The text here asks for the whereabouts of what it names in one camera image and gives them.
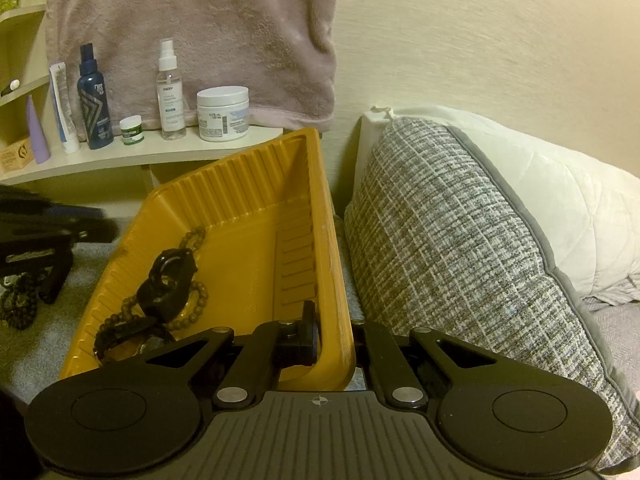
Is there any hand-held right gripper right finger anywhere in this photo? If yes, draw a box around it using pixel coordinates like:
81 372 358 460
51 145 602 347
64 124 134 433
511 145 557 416
352 320 501 408

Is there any white quilted pillow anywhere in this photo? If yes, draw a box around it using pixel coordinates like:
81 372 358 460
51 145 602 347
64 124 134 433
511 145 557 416
356 105 640 306

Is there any pinkish grey hanging towel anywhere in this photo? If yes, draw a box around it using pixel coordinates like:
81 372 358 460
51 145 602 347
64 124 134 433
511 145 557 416
45 0 337 133

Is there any purple cosmetic tube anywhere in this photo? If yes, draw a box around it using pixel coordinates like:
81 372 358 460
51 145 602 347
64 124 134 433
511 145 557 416
26 95 52 165

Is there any black strap watch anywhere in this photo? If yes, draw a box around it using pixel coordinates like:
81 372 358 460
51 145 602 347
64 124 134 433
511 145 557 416
94 249 197 361

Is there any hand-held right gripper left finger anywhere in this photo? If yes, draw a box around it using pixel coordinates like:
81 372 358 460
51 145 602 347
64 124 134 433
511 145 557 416
142 301 321 409

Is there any small cardboard box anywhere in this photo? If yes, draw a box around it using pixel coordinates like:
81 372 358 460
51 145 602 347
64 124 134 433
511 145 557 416
0 137 36 177

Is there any light grey patterned blanket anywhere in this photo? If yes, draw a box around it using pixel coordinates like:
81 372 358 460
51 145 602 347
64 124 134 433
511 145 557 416
580 294 640 406

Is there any orange plastic tray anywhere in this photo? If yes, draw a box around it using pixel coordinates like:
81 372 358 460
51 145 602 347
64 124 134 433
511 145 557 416
58 127 357 393

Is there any brown wooden bead necklace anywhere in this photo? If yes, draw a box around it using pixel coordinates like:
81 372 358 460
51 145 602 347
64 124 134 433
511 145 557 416
97 226 208 361

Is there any dark wooden bead necklace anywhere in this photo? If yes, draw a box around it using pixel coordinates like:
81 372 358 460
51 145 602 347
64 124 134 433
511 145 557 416
0 270 40 332

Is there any clear spray bottle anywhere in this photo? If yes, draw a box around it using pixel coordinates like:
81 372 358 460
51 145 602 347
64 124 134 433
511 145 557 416
157 38 187 141

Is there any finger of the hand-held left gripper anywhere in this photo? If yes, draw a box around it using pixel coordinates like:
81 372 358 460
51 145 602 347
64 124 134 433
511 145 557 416
0 230 74 306
0 185 119 245

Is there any cream wooden shelf unit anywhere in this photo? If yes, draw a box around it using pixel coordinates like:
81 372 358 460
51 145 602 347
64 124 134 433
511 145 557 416
0 5 283 206

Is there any grey-blue fluffy towel mat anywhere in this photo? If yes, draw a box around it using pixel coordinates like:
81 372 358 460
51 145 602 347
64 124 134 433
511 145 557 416
0 210 371 403

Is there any small green-label jar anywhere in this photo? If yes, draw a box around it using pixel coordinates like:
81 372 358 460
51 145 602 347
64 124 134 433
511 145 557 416
119 116 146 146

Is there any dark blue spray bottle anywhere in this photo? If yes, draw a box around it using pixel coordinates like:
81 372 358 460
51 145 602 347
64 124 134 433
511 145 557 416
76 43 115 150

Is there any white and blue tube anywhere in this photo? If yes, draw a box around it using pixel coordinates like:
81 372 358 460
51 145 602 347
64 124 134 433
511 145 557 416
48 62 81 154

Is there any grey tweed pillow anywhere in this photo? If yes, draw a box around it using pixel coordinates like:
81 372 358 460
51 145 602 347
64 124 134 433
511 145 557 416
344 116 640 476

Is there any white cream jar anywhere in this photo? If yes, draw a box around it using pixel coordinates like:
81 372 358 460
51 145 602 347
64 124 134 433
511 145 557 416
196 86 250 142

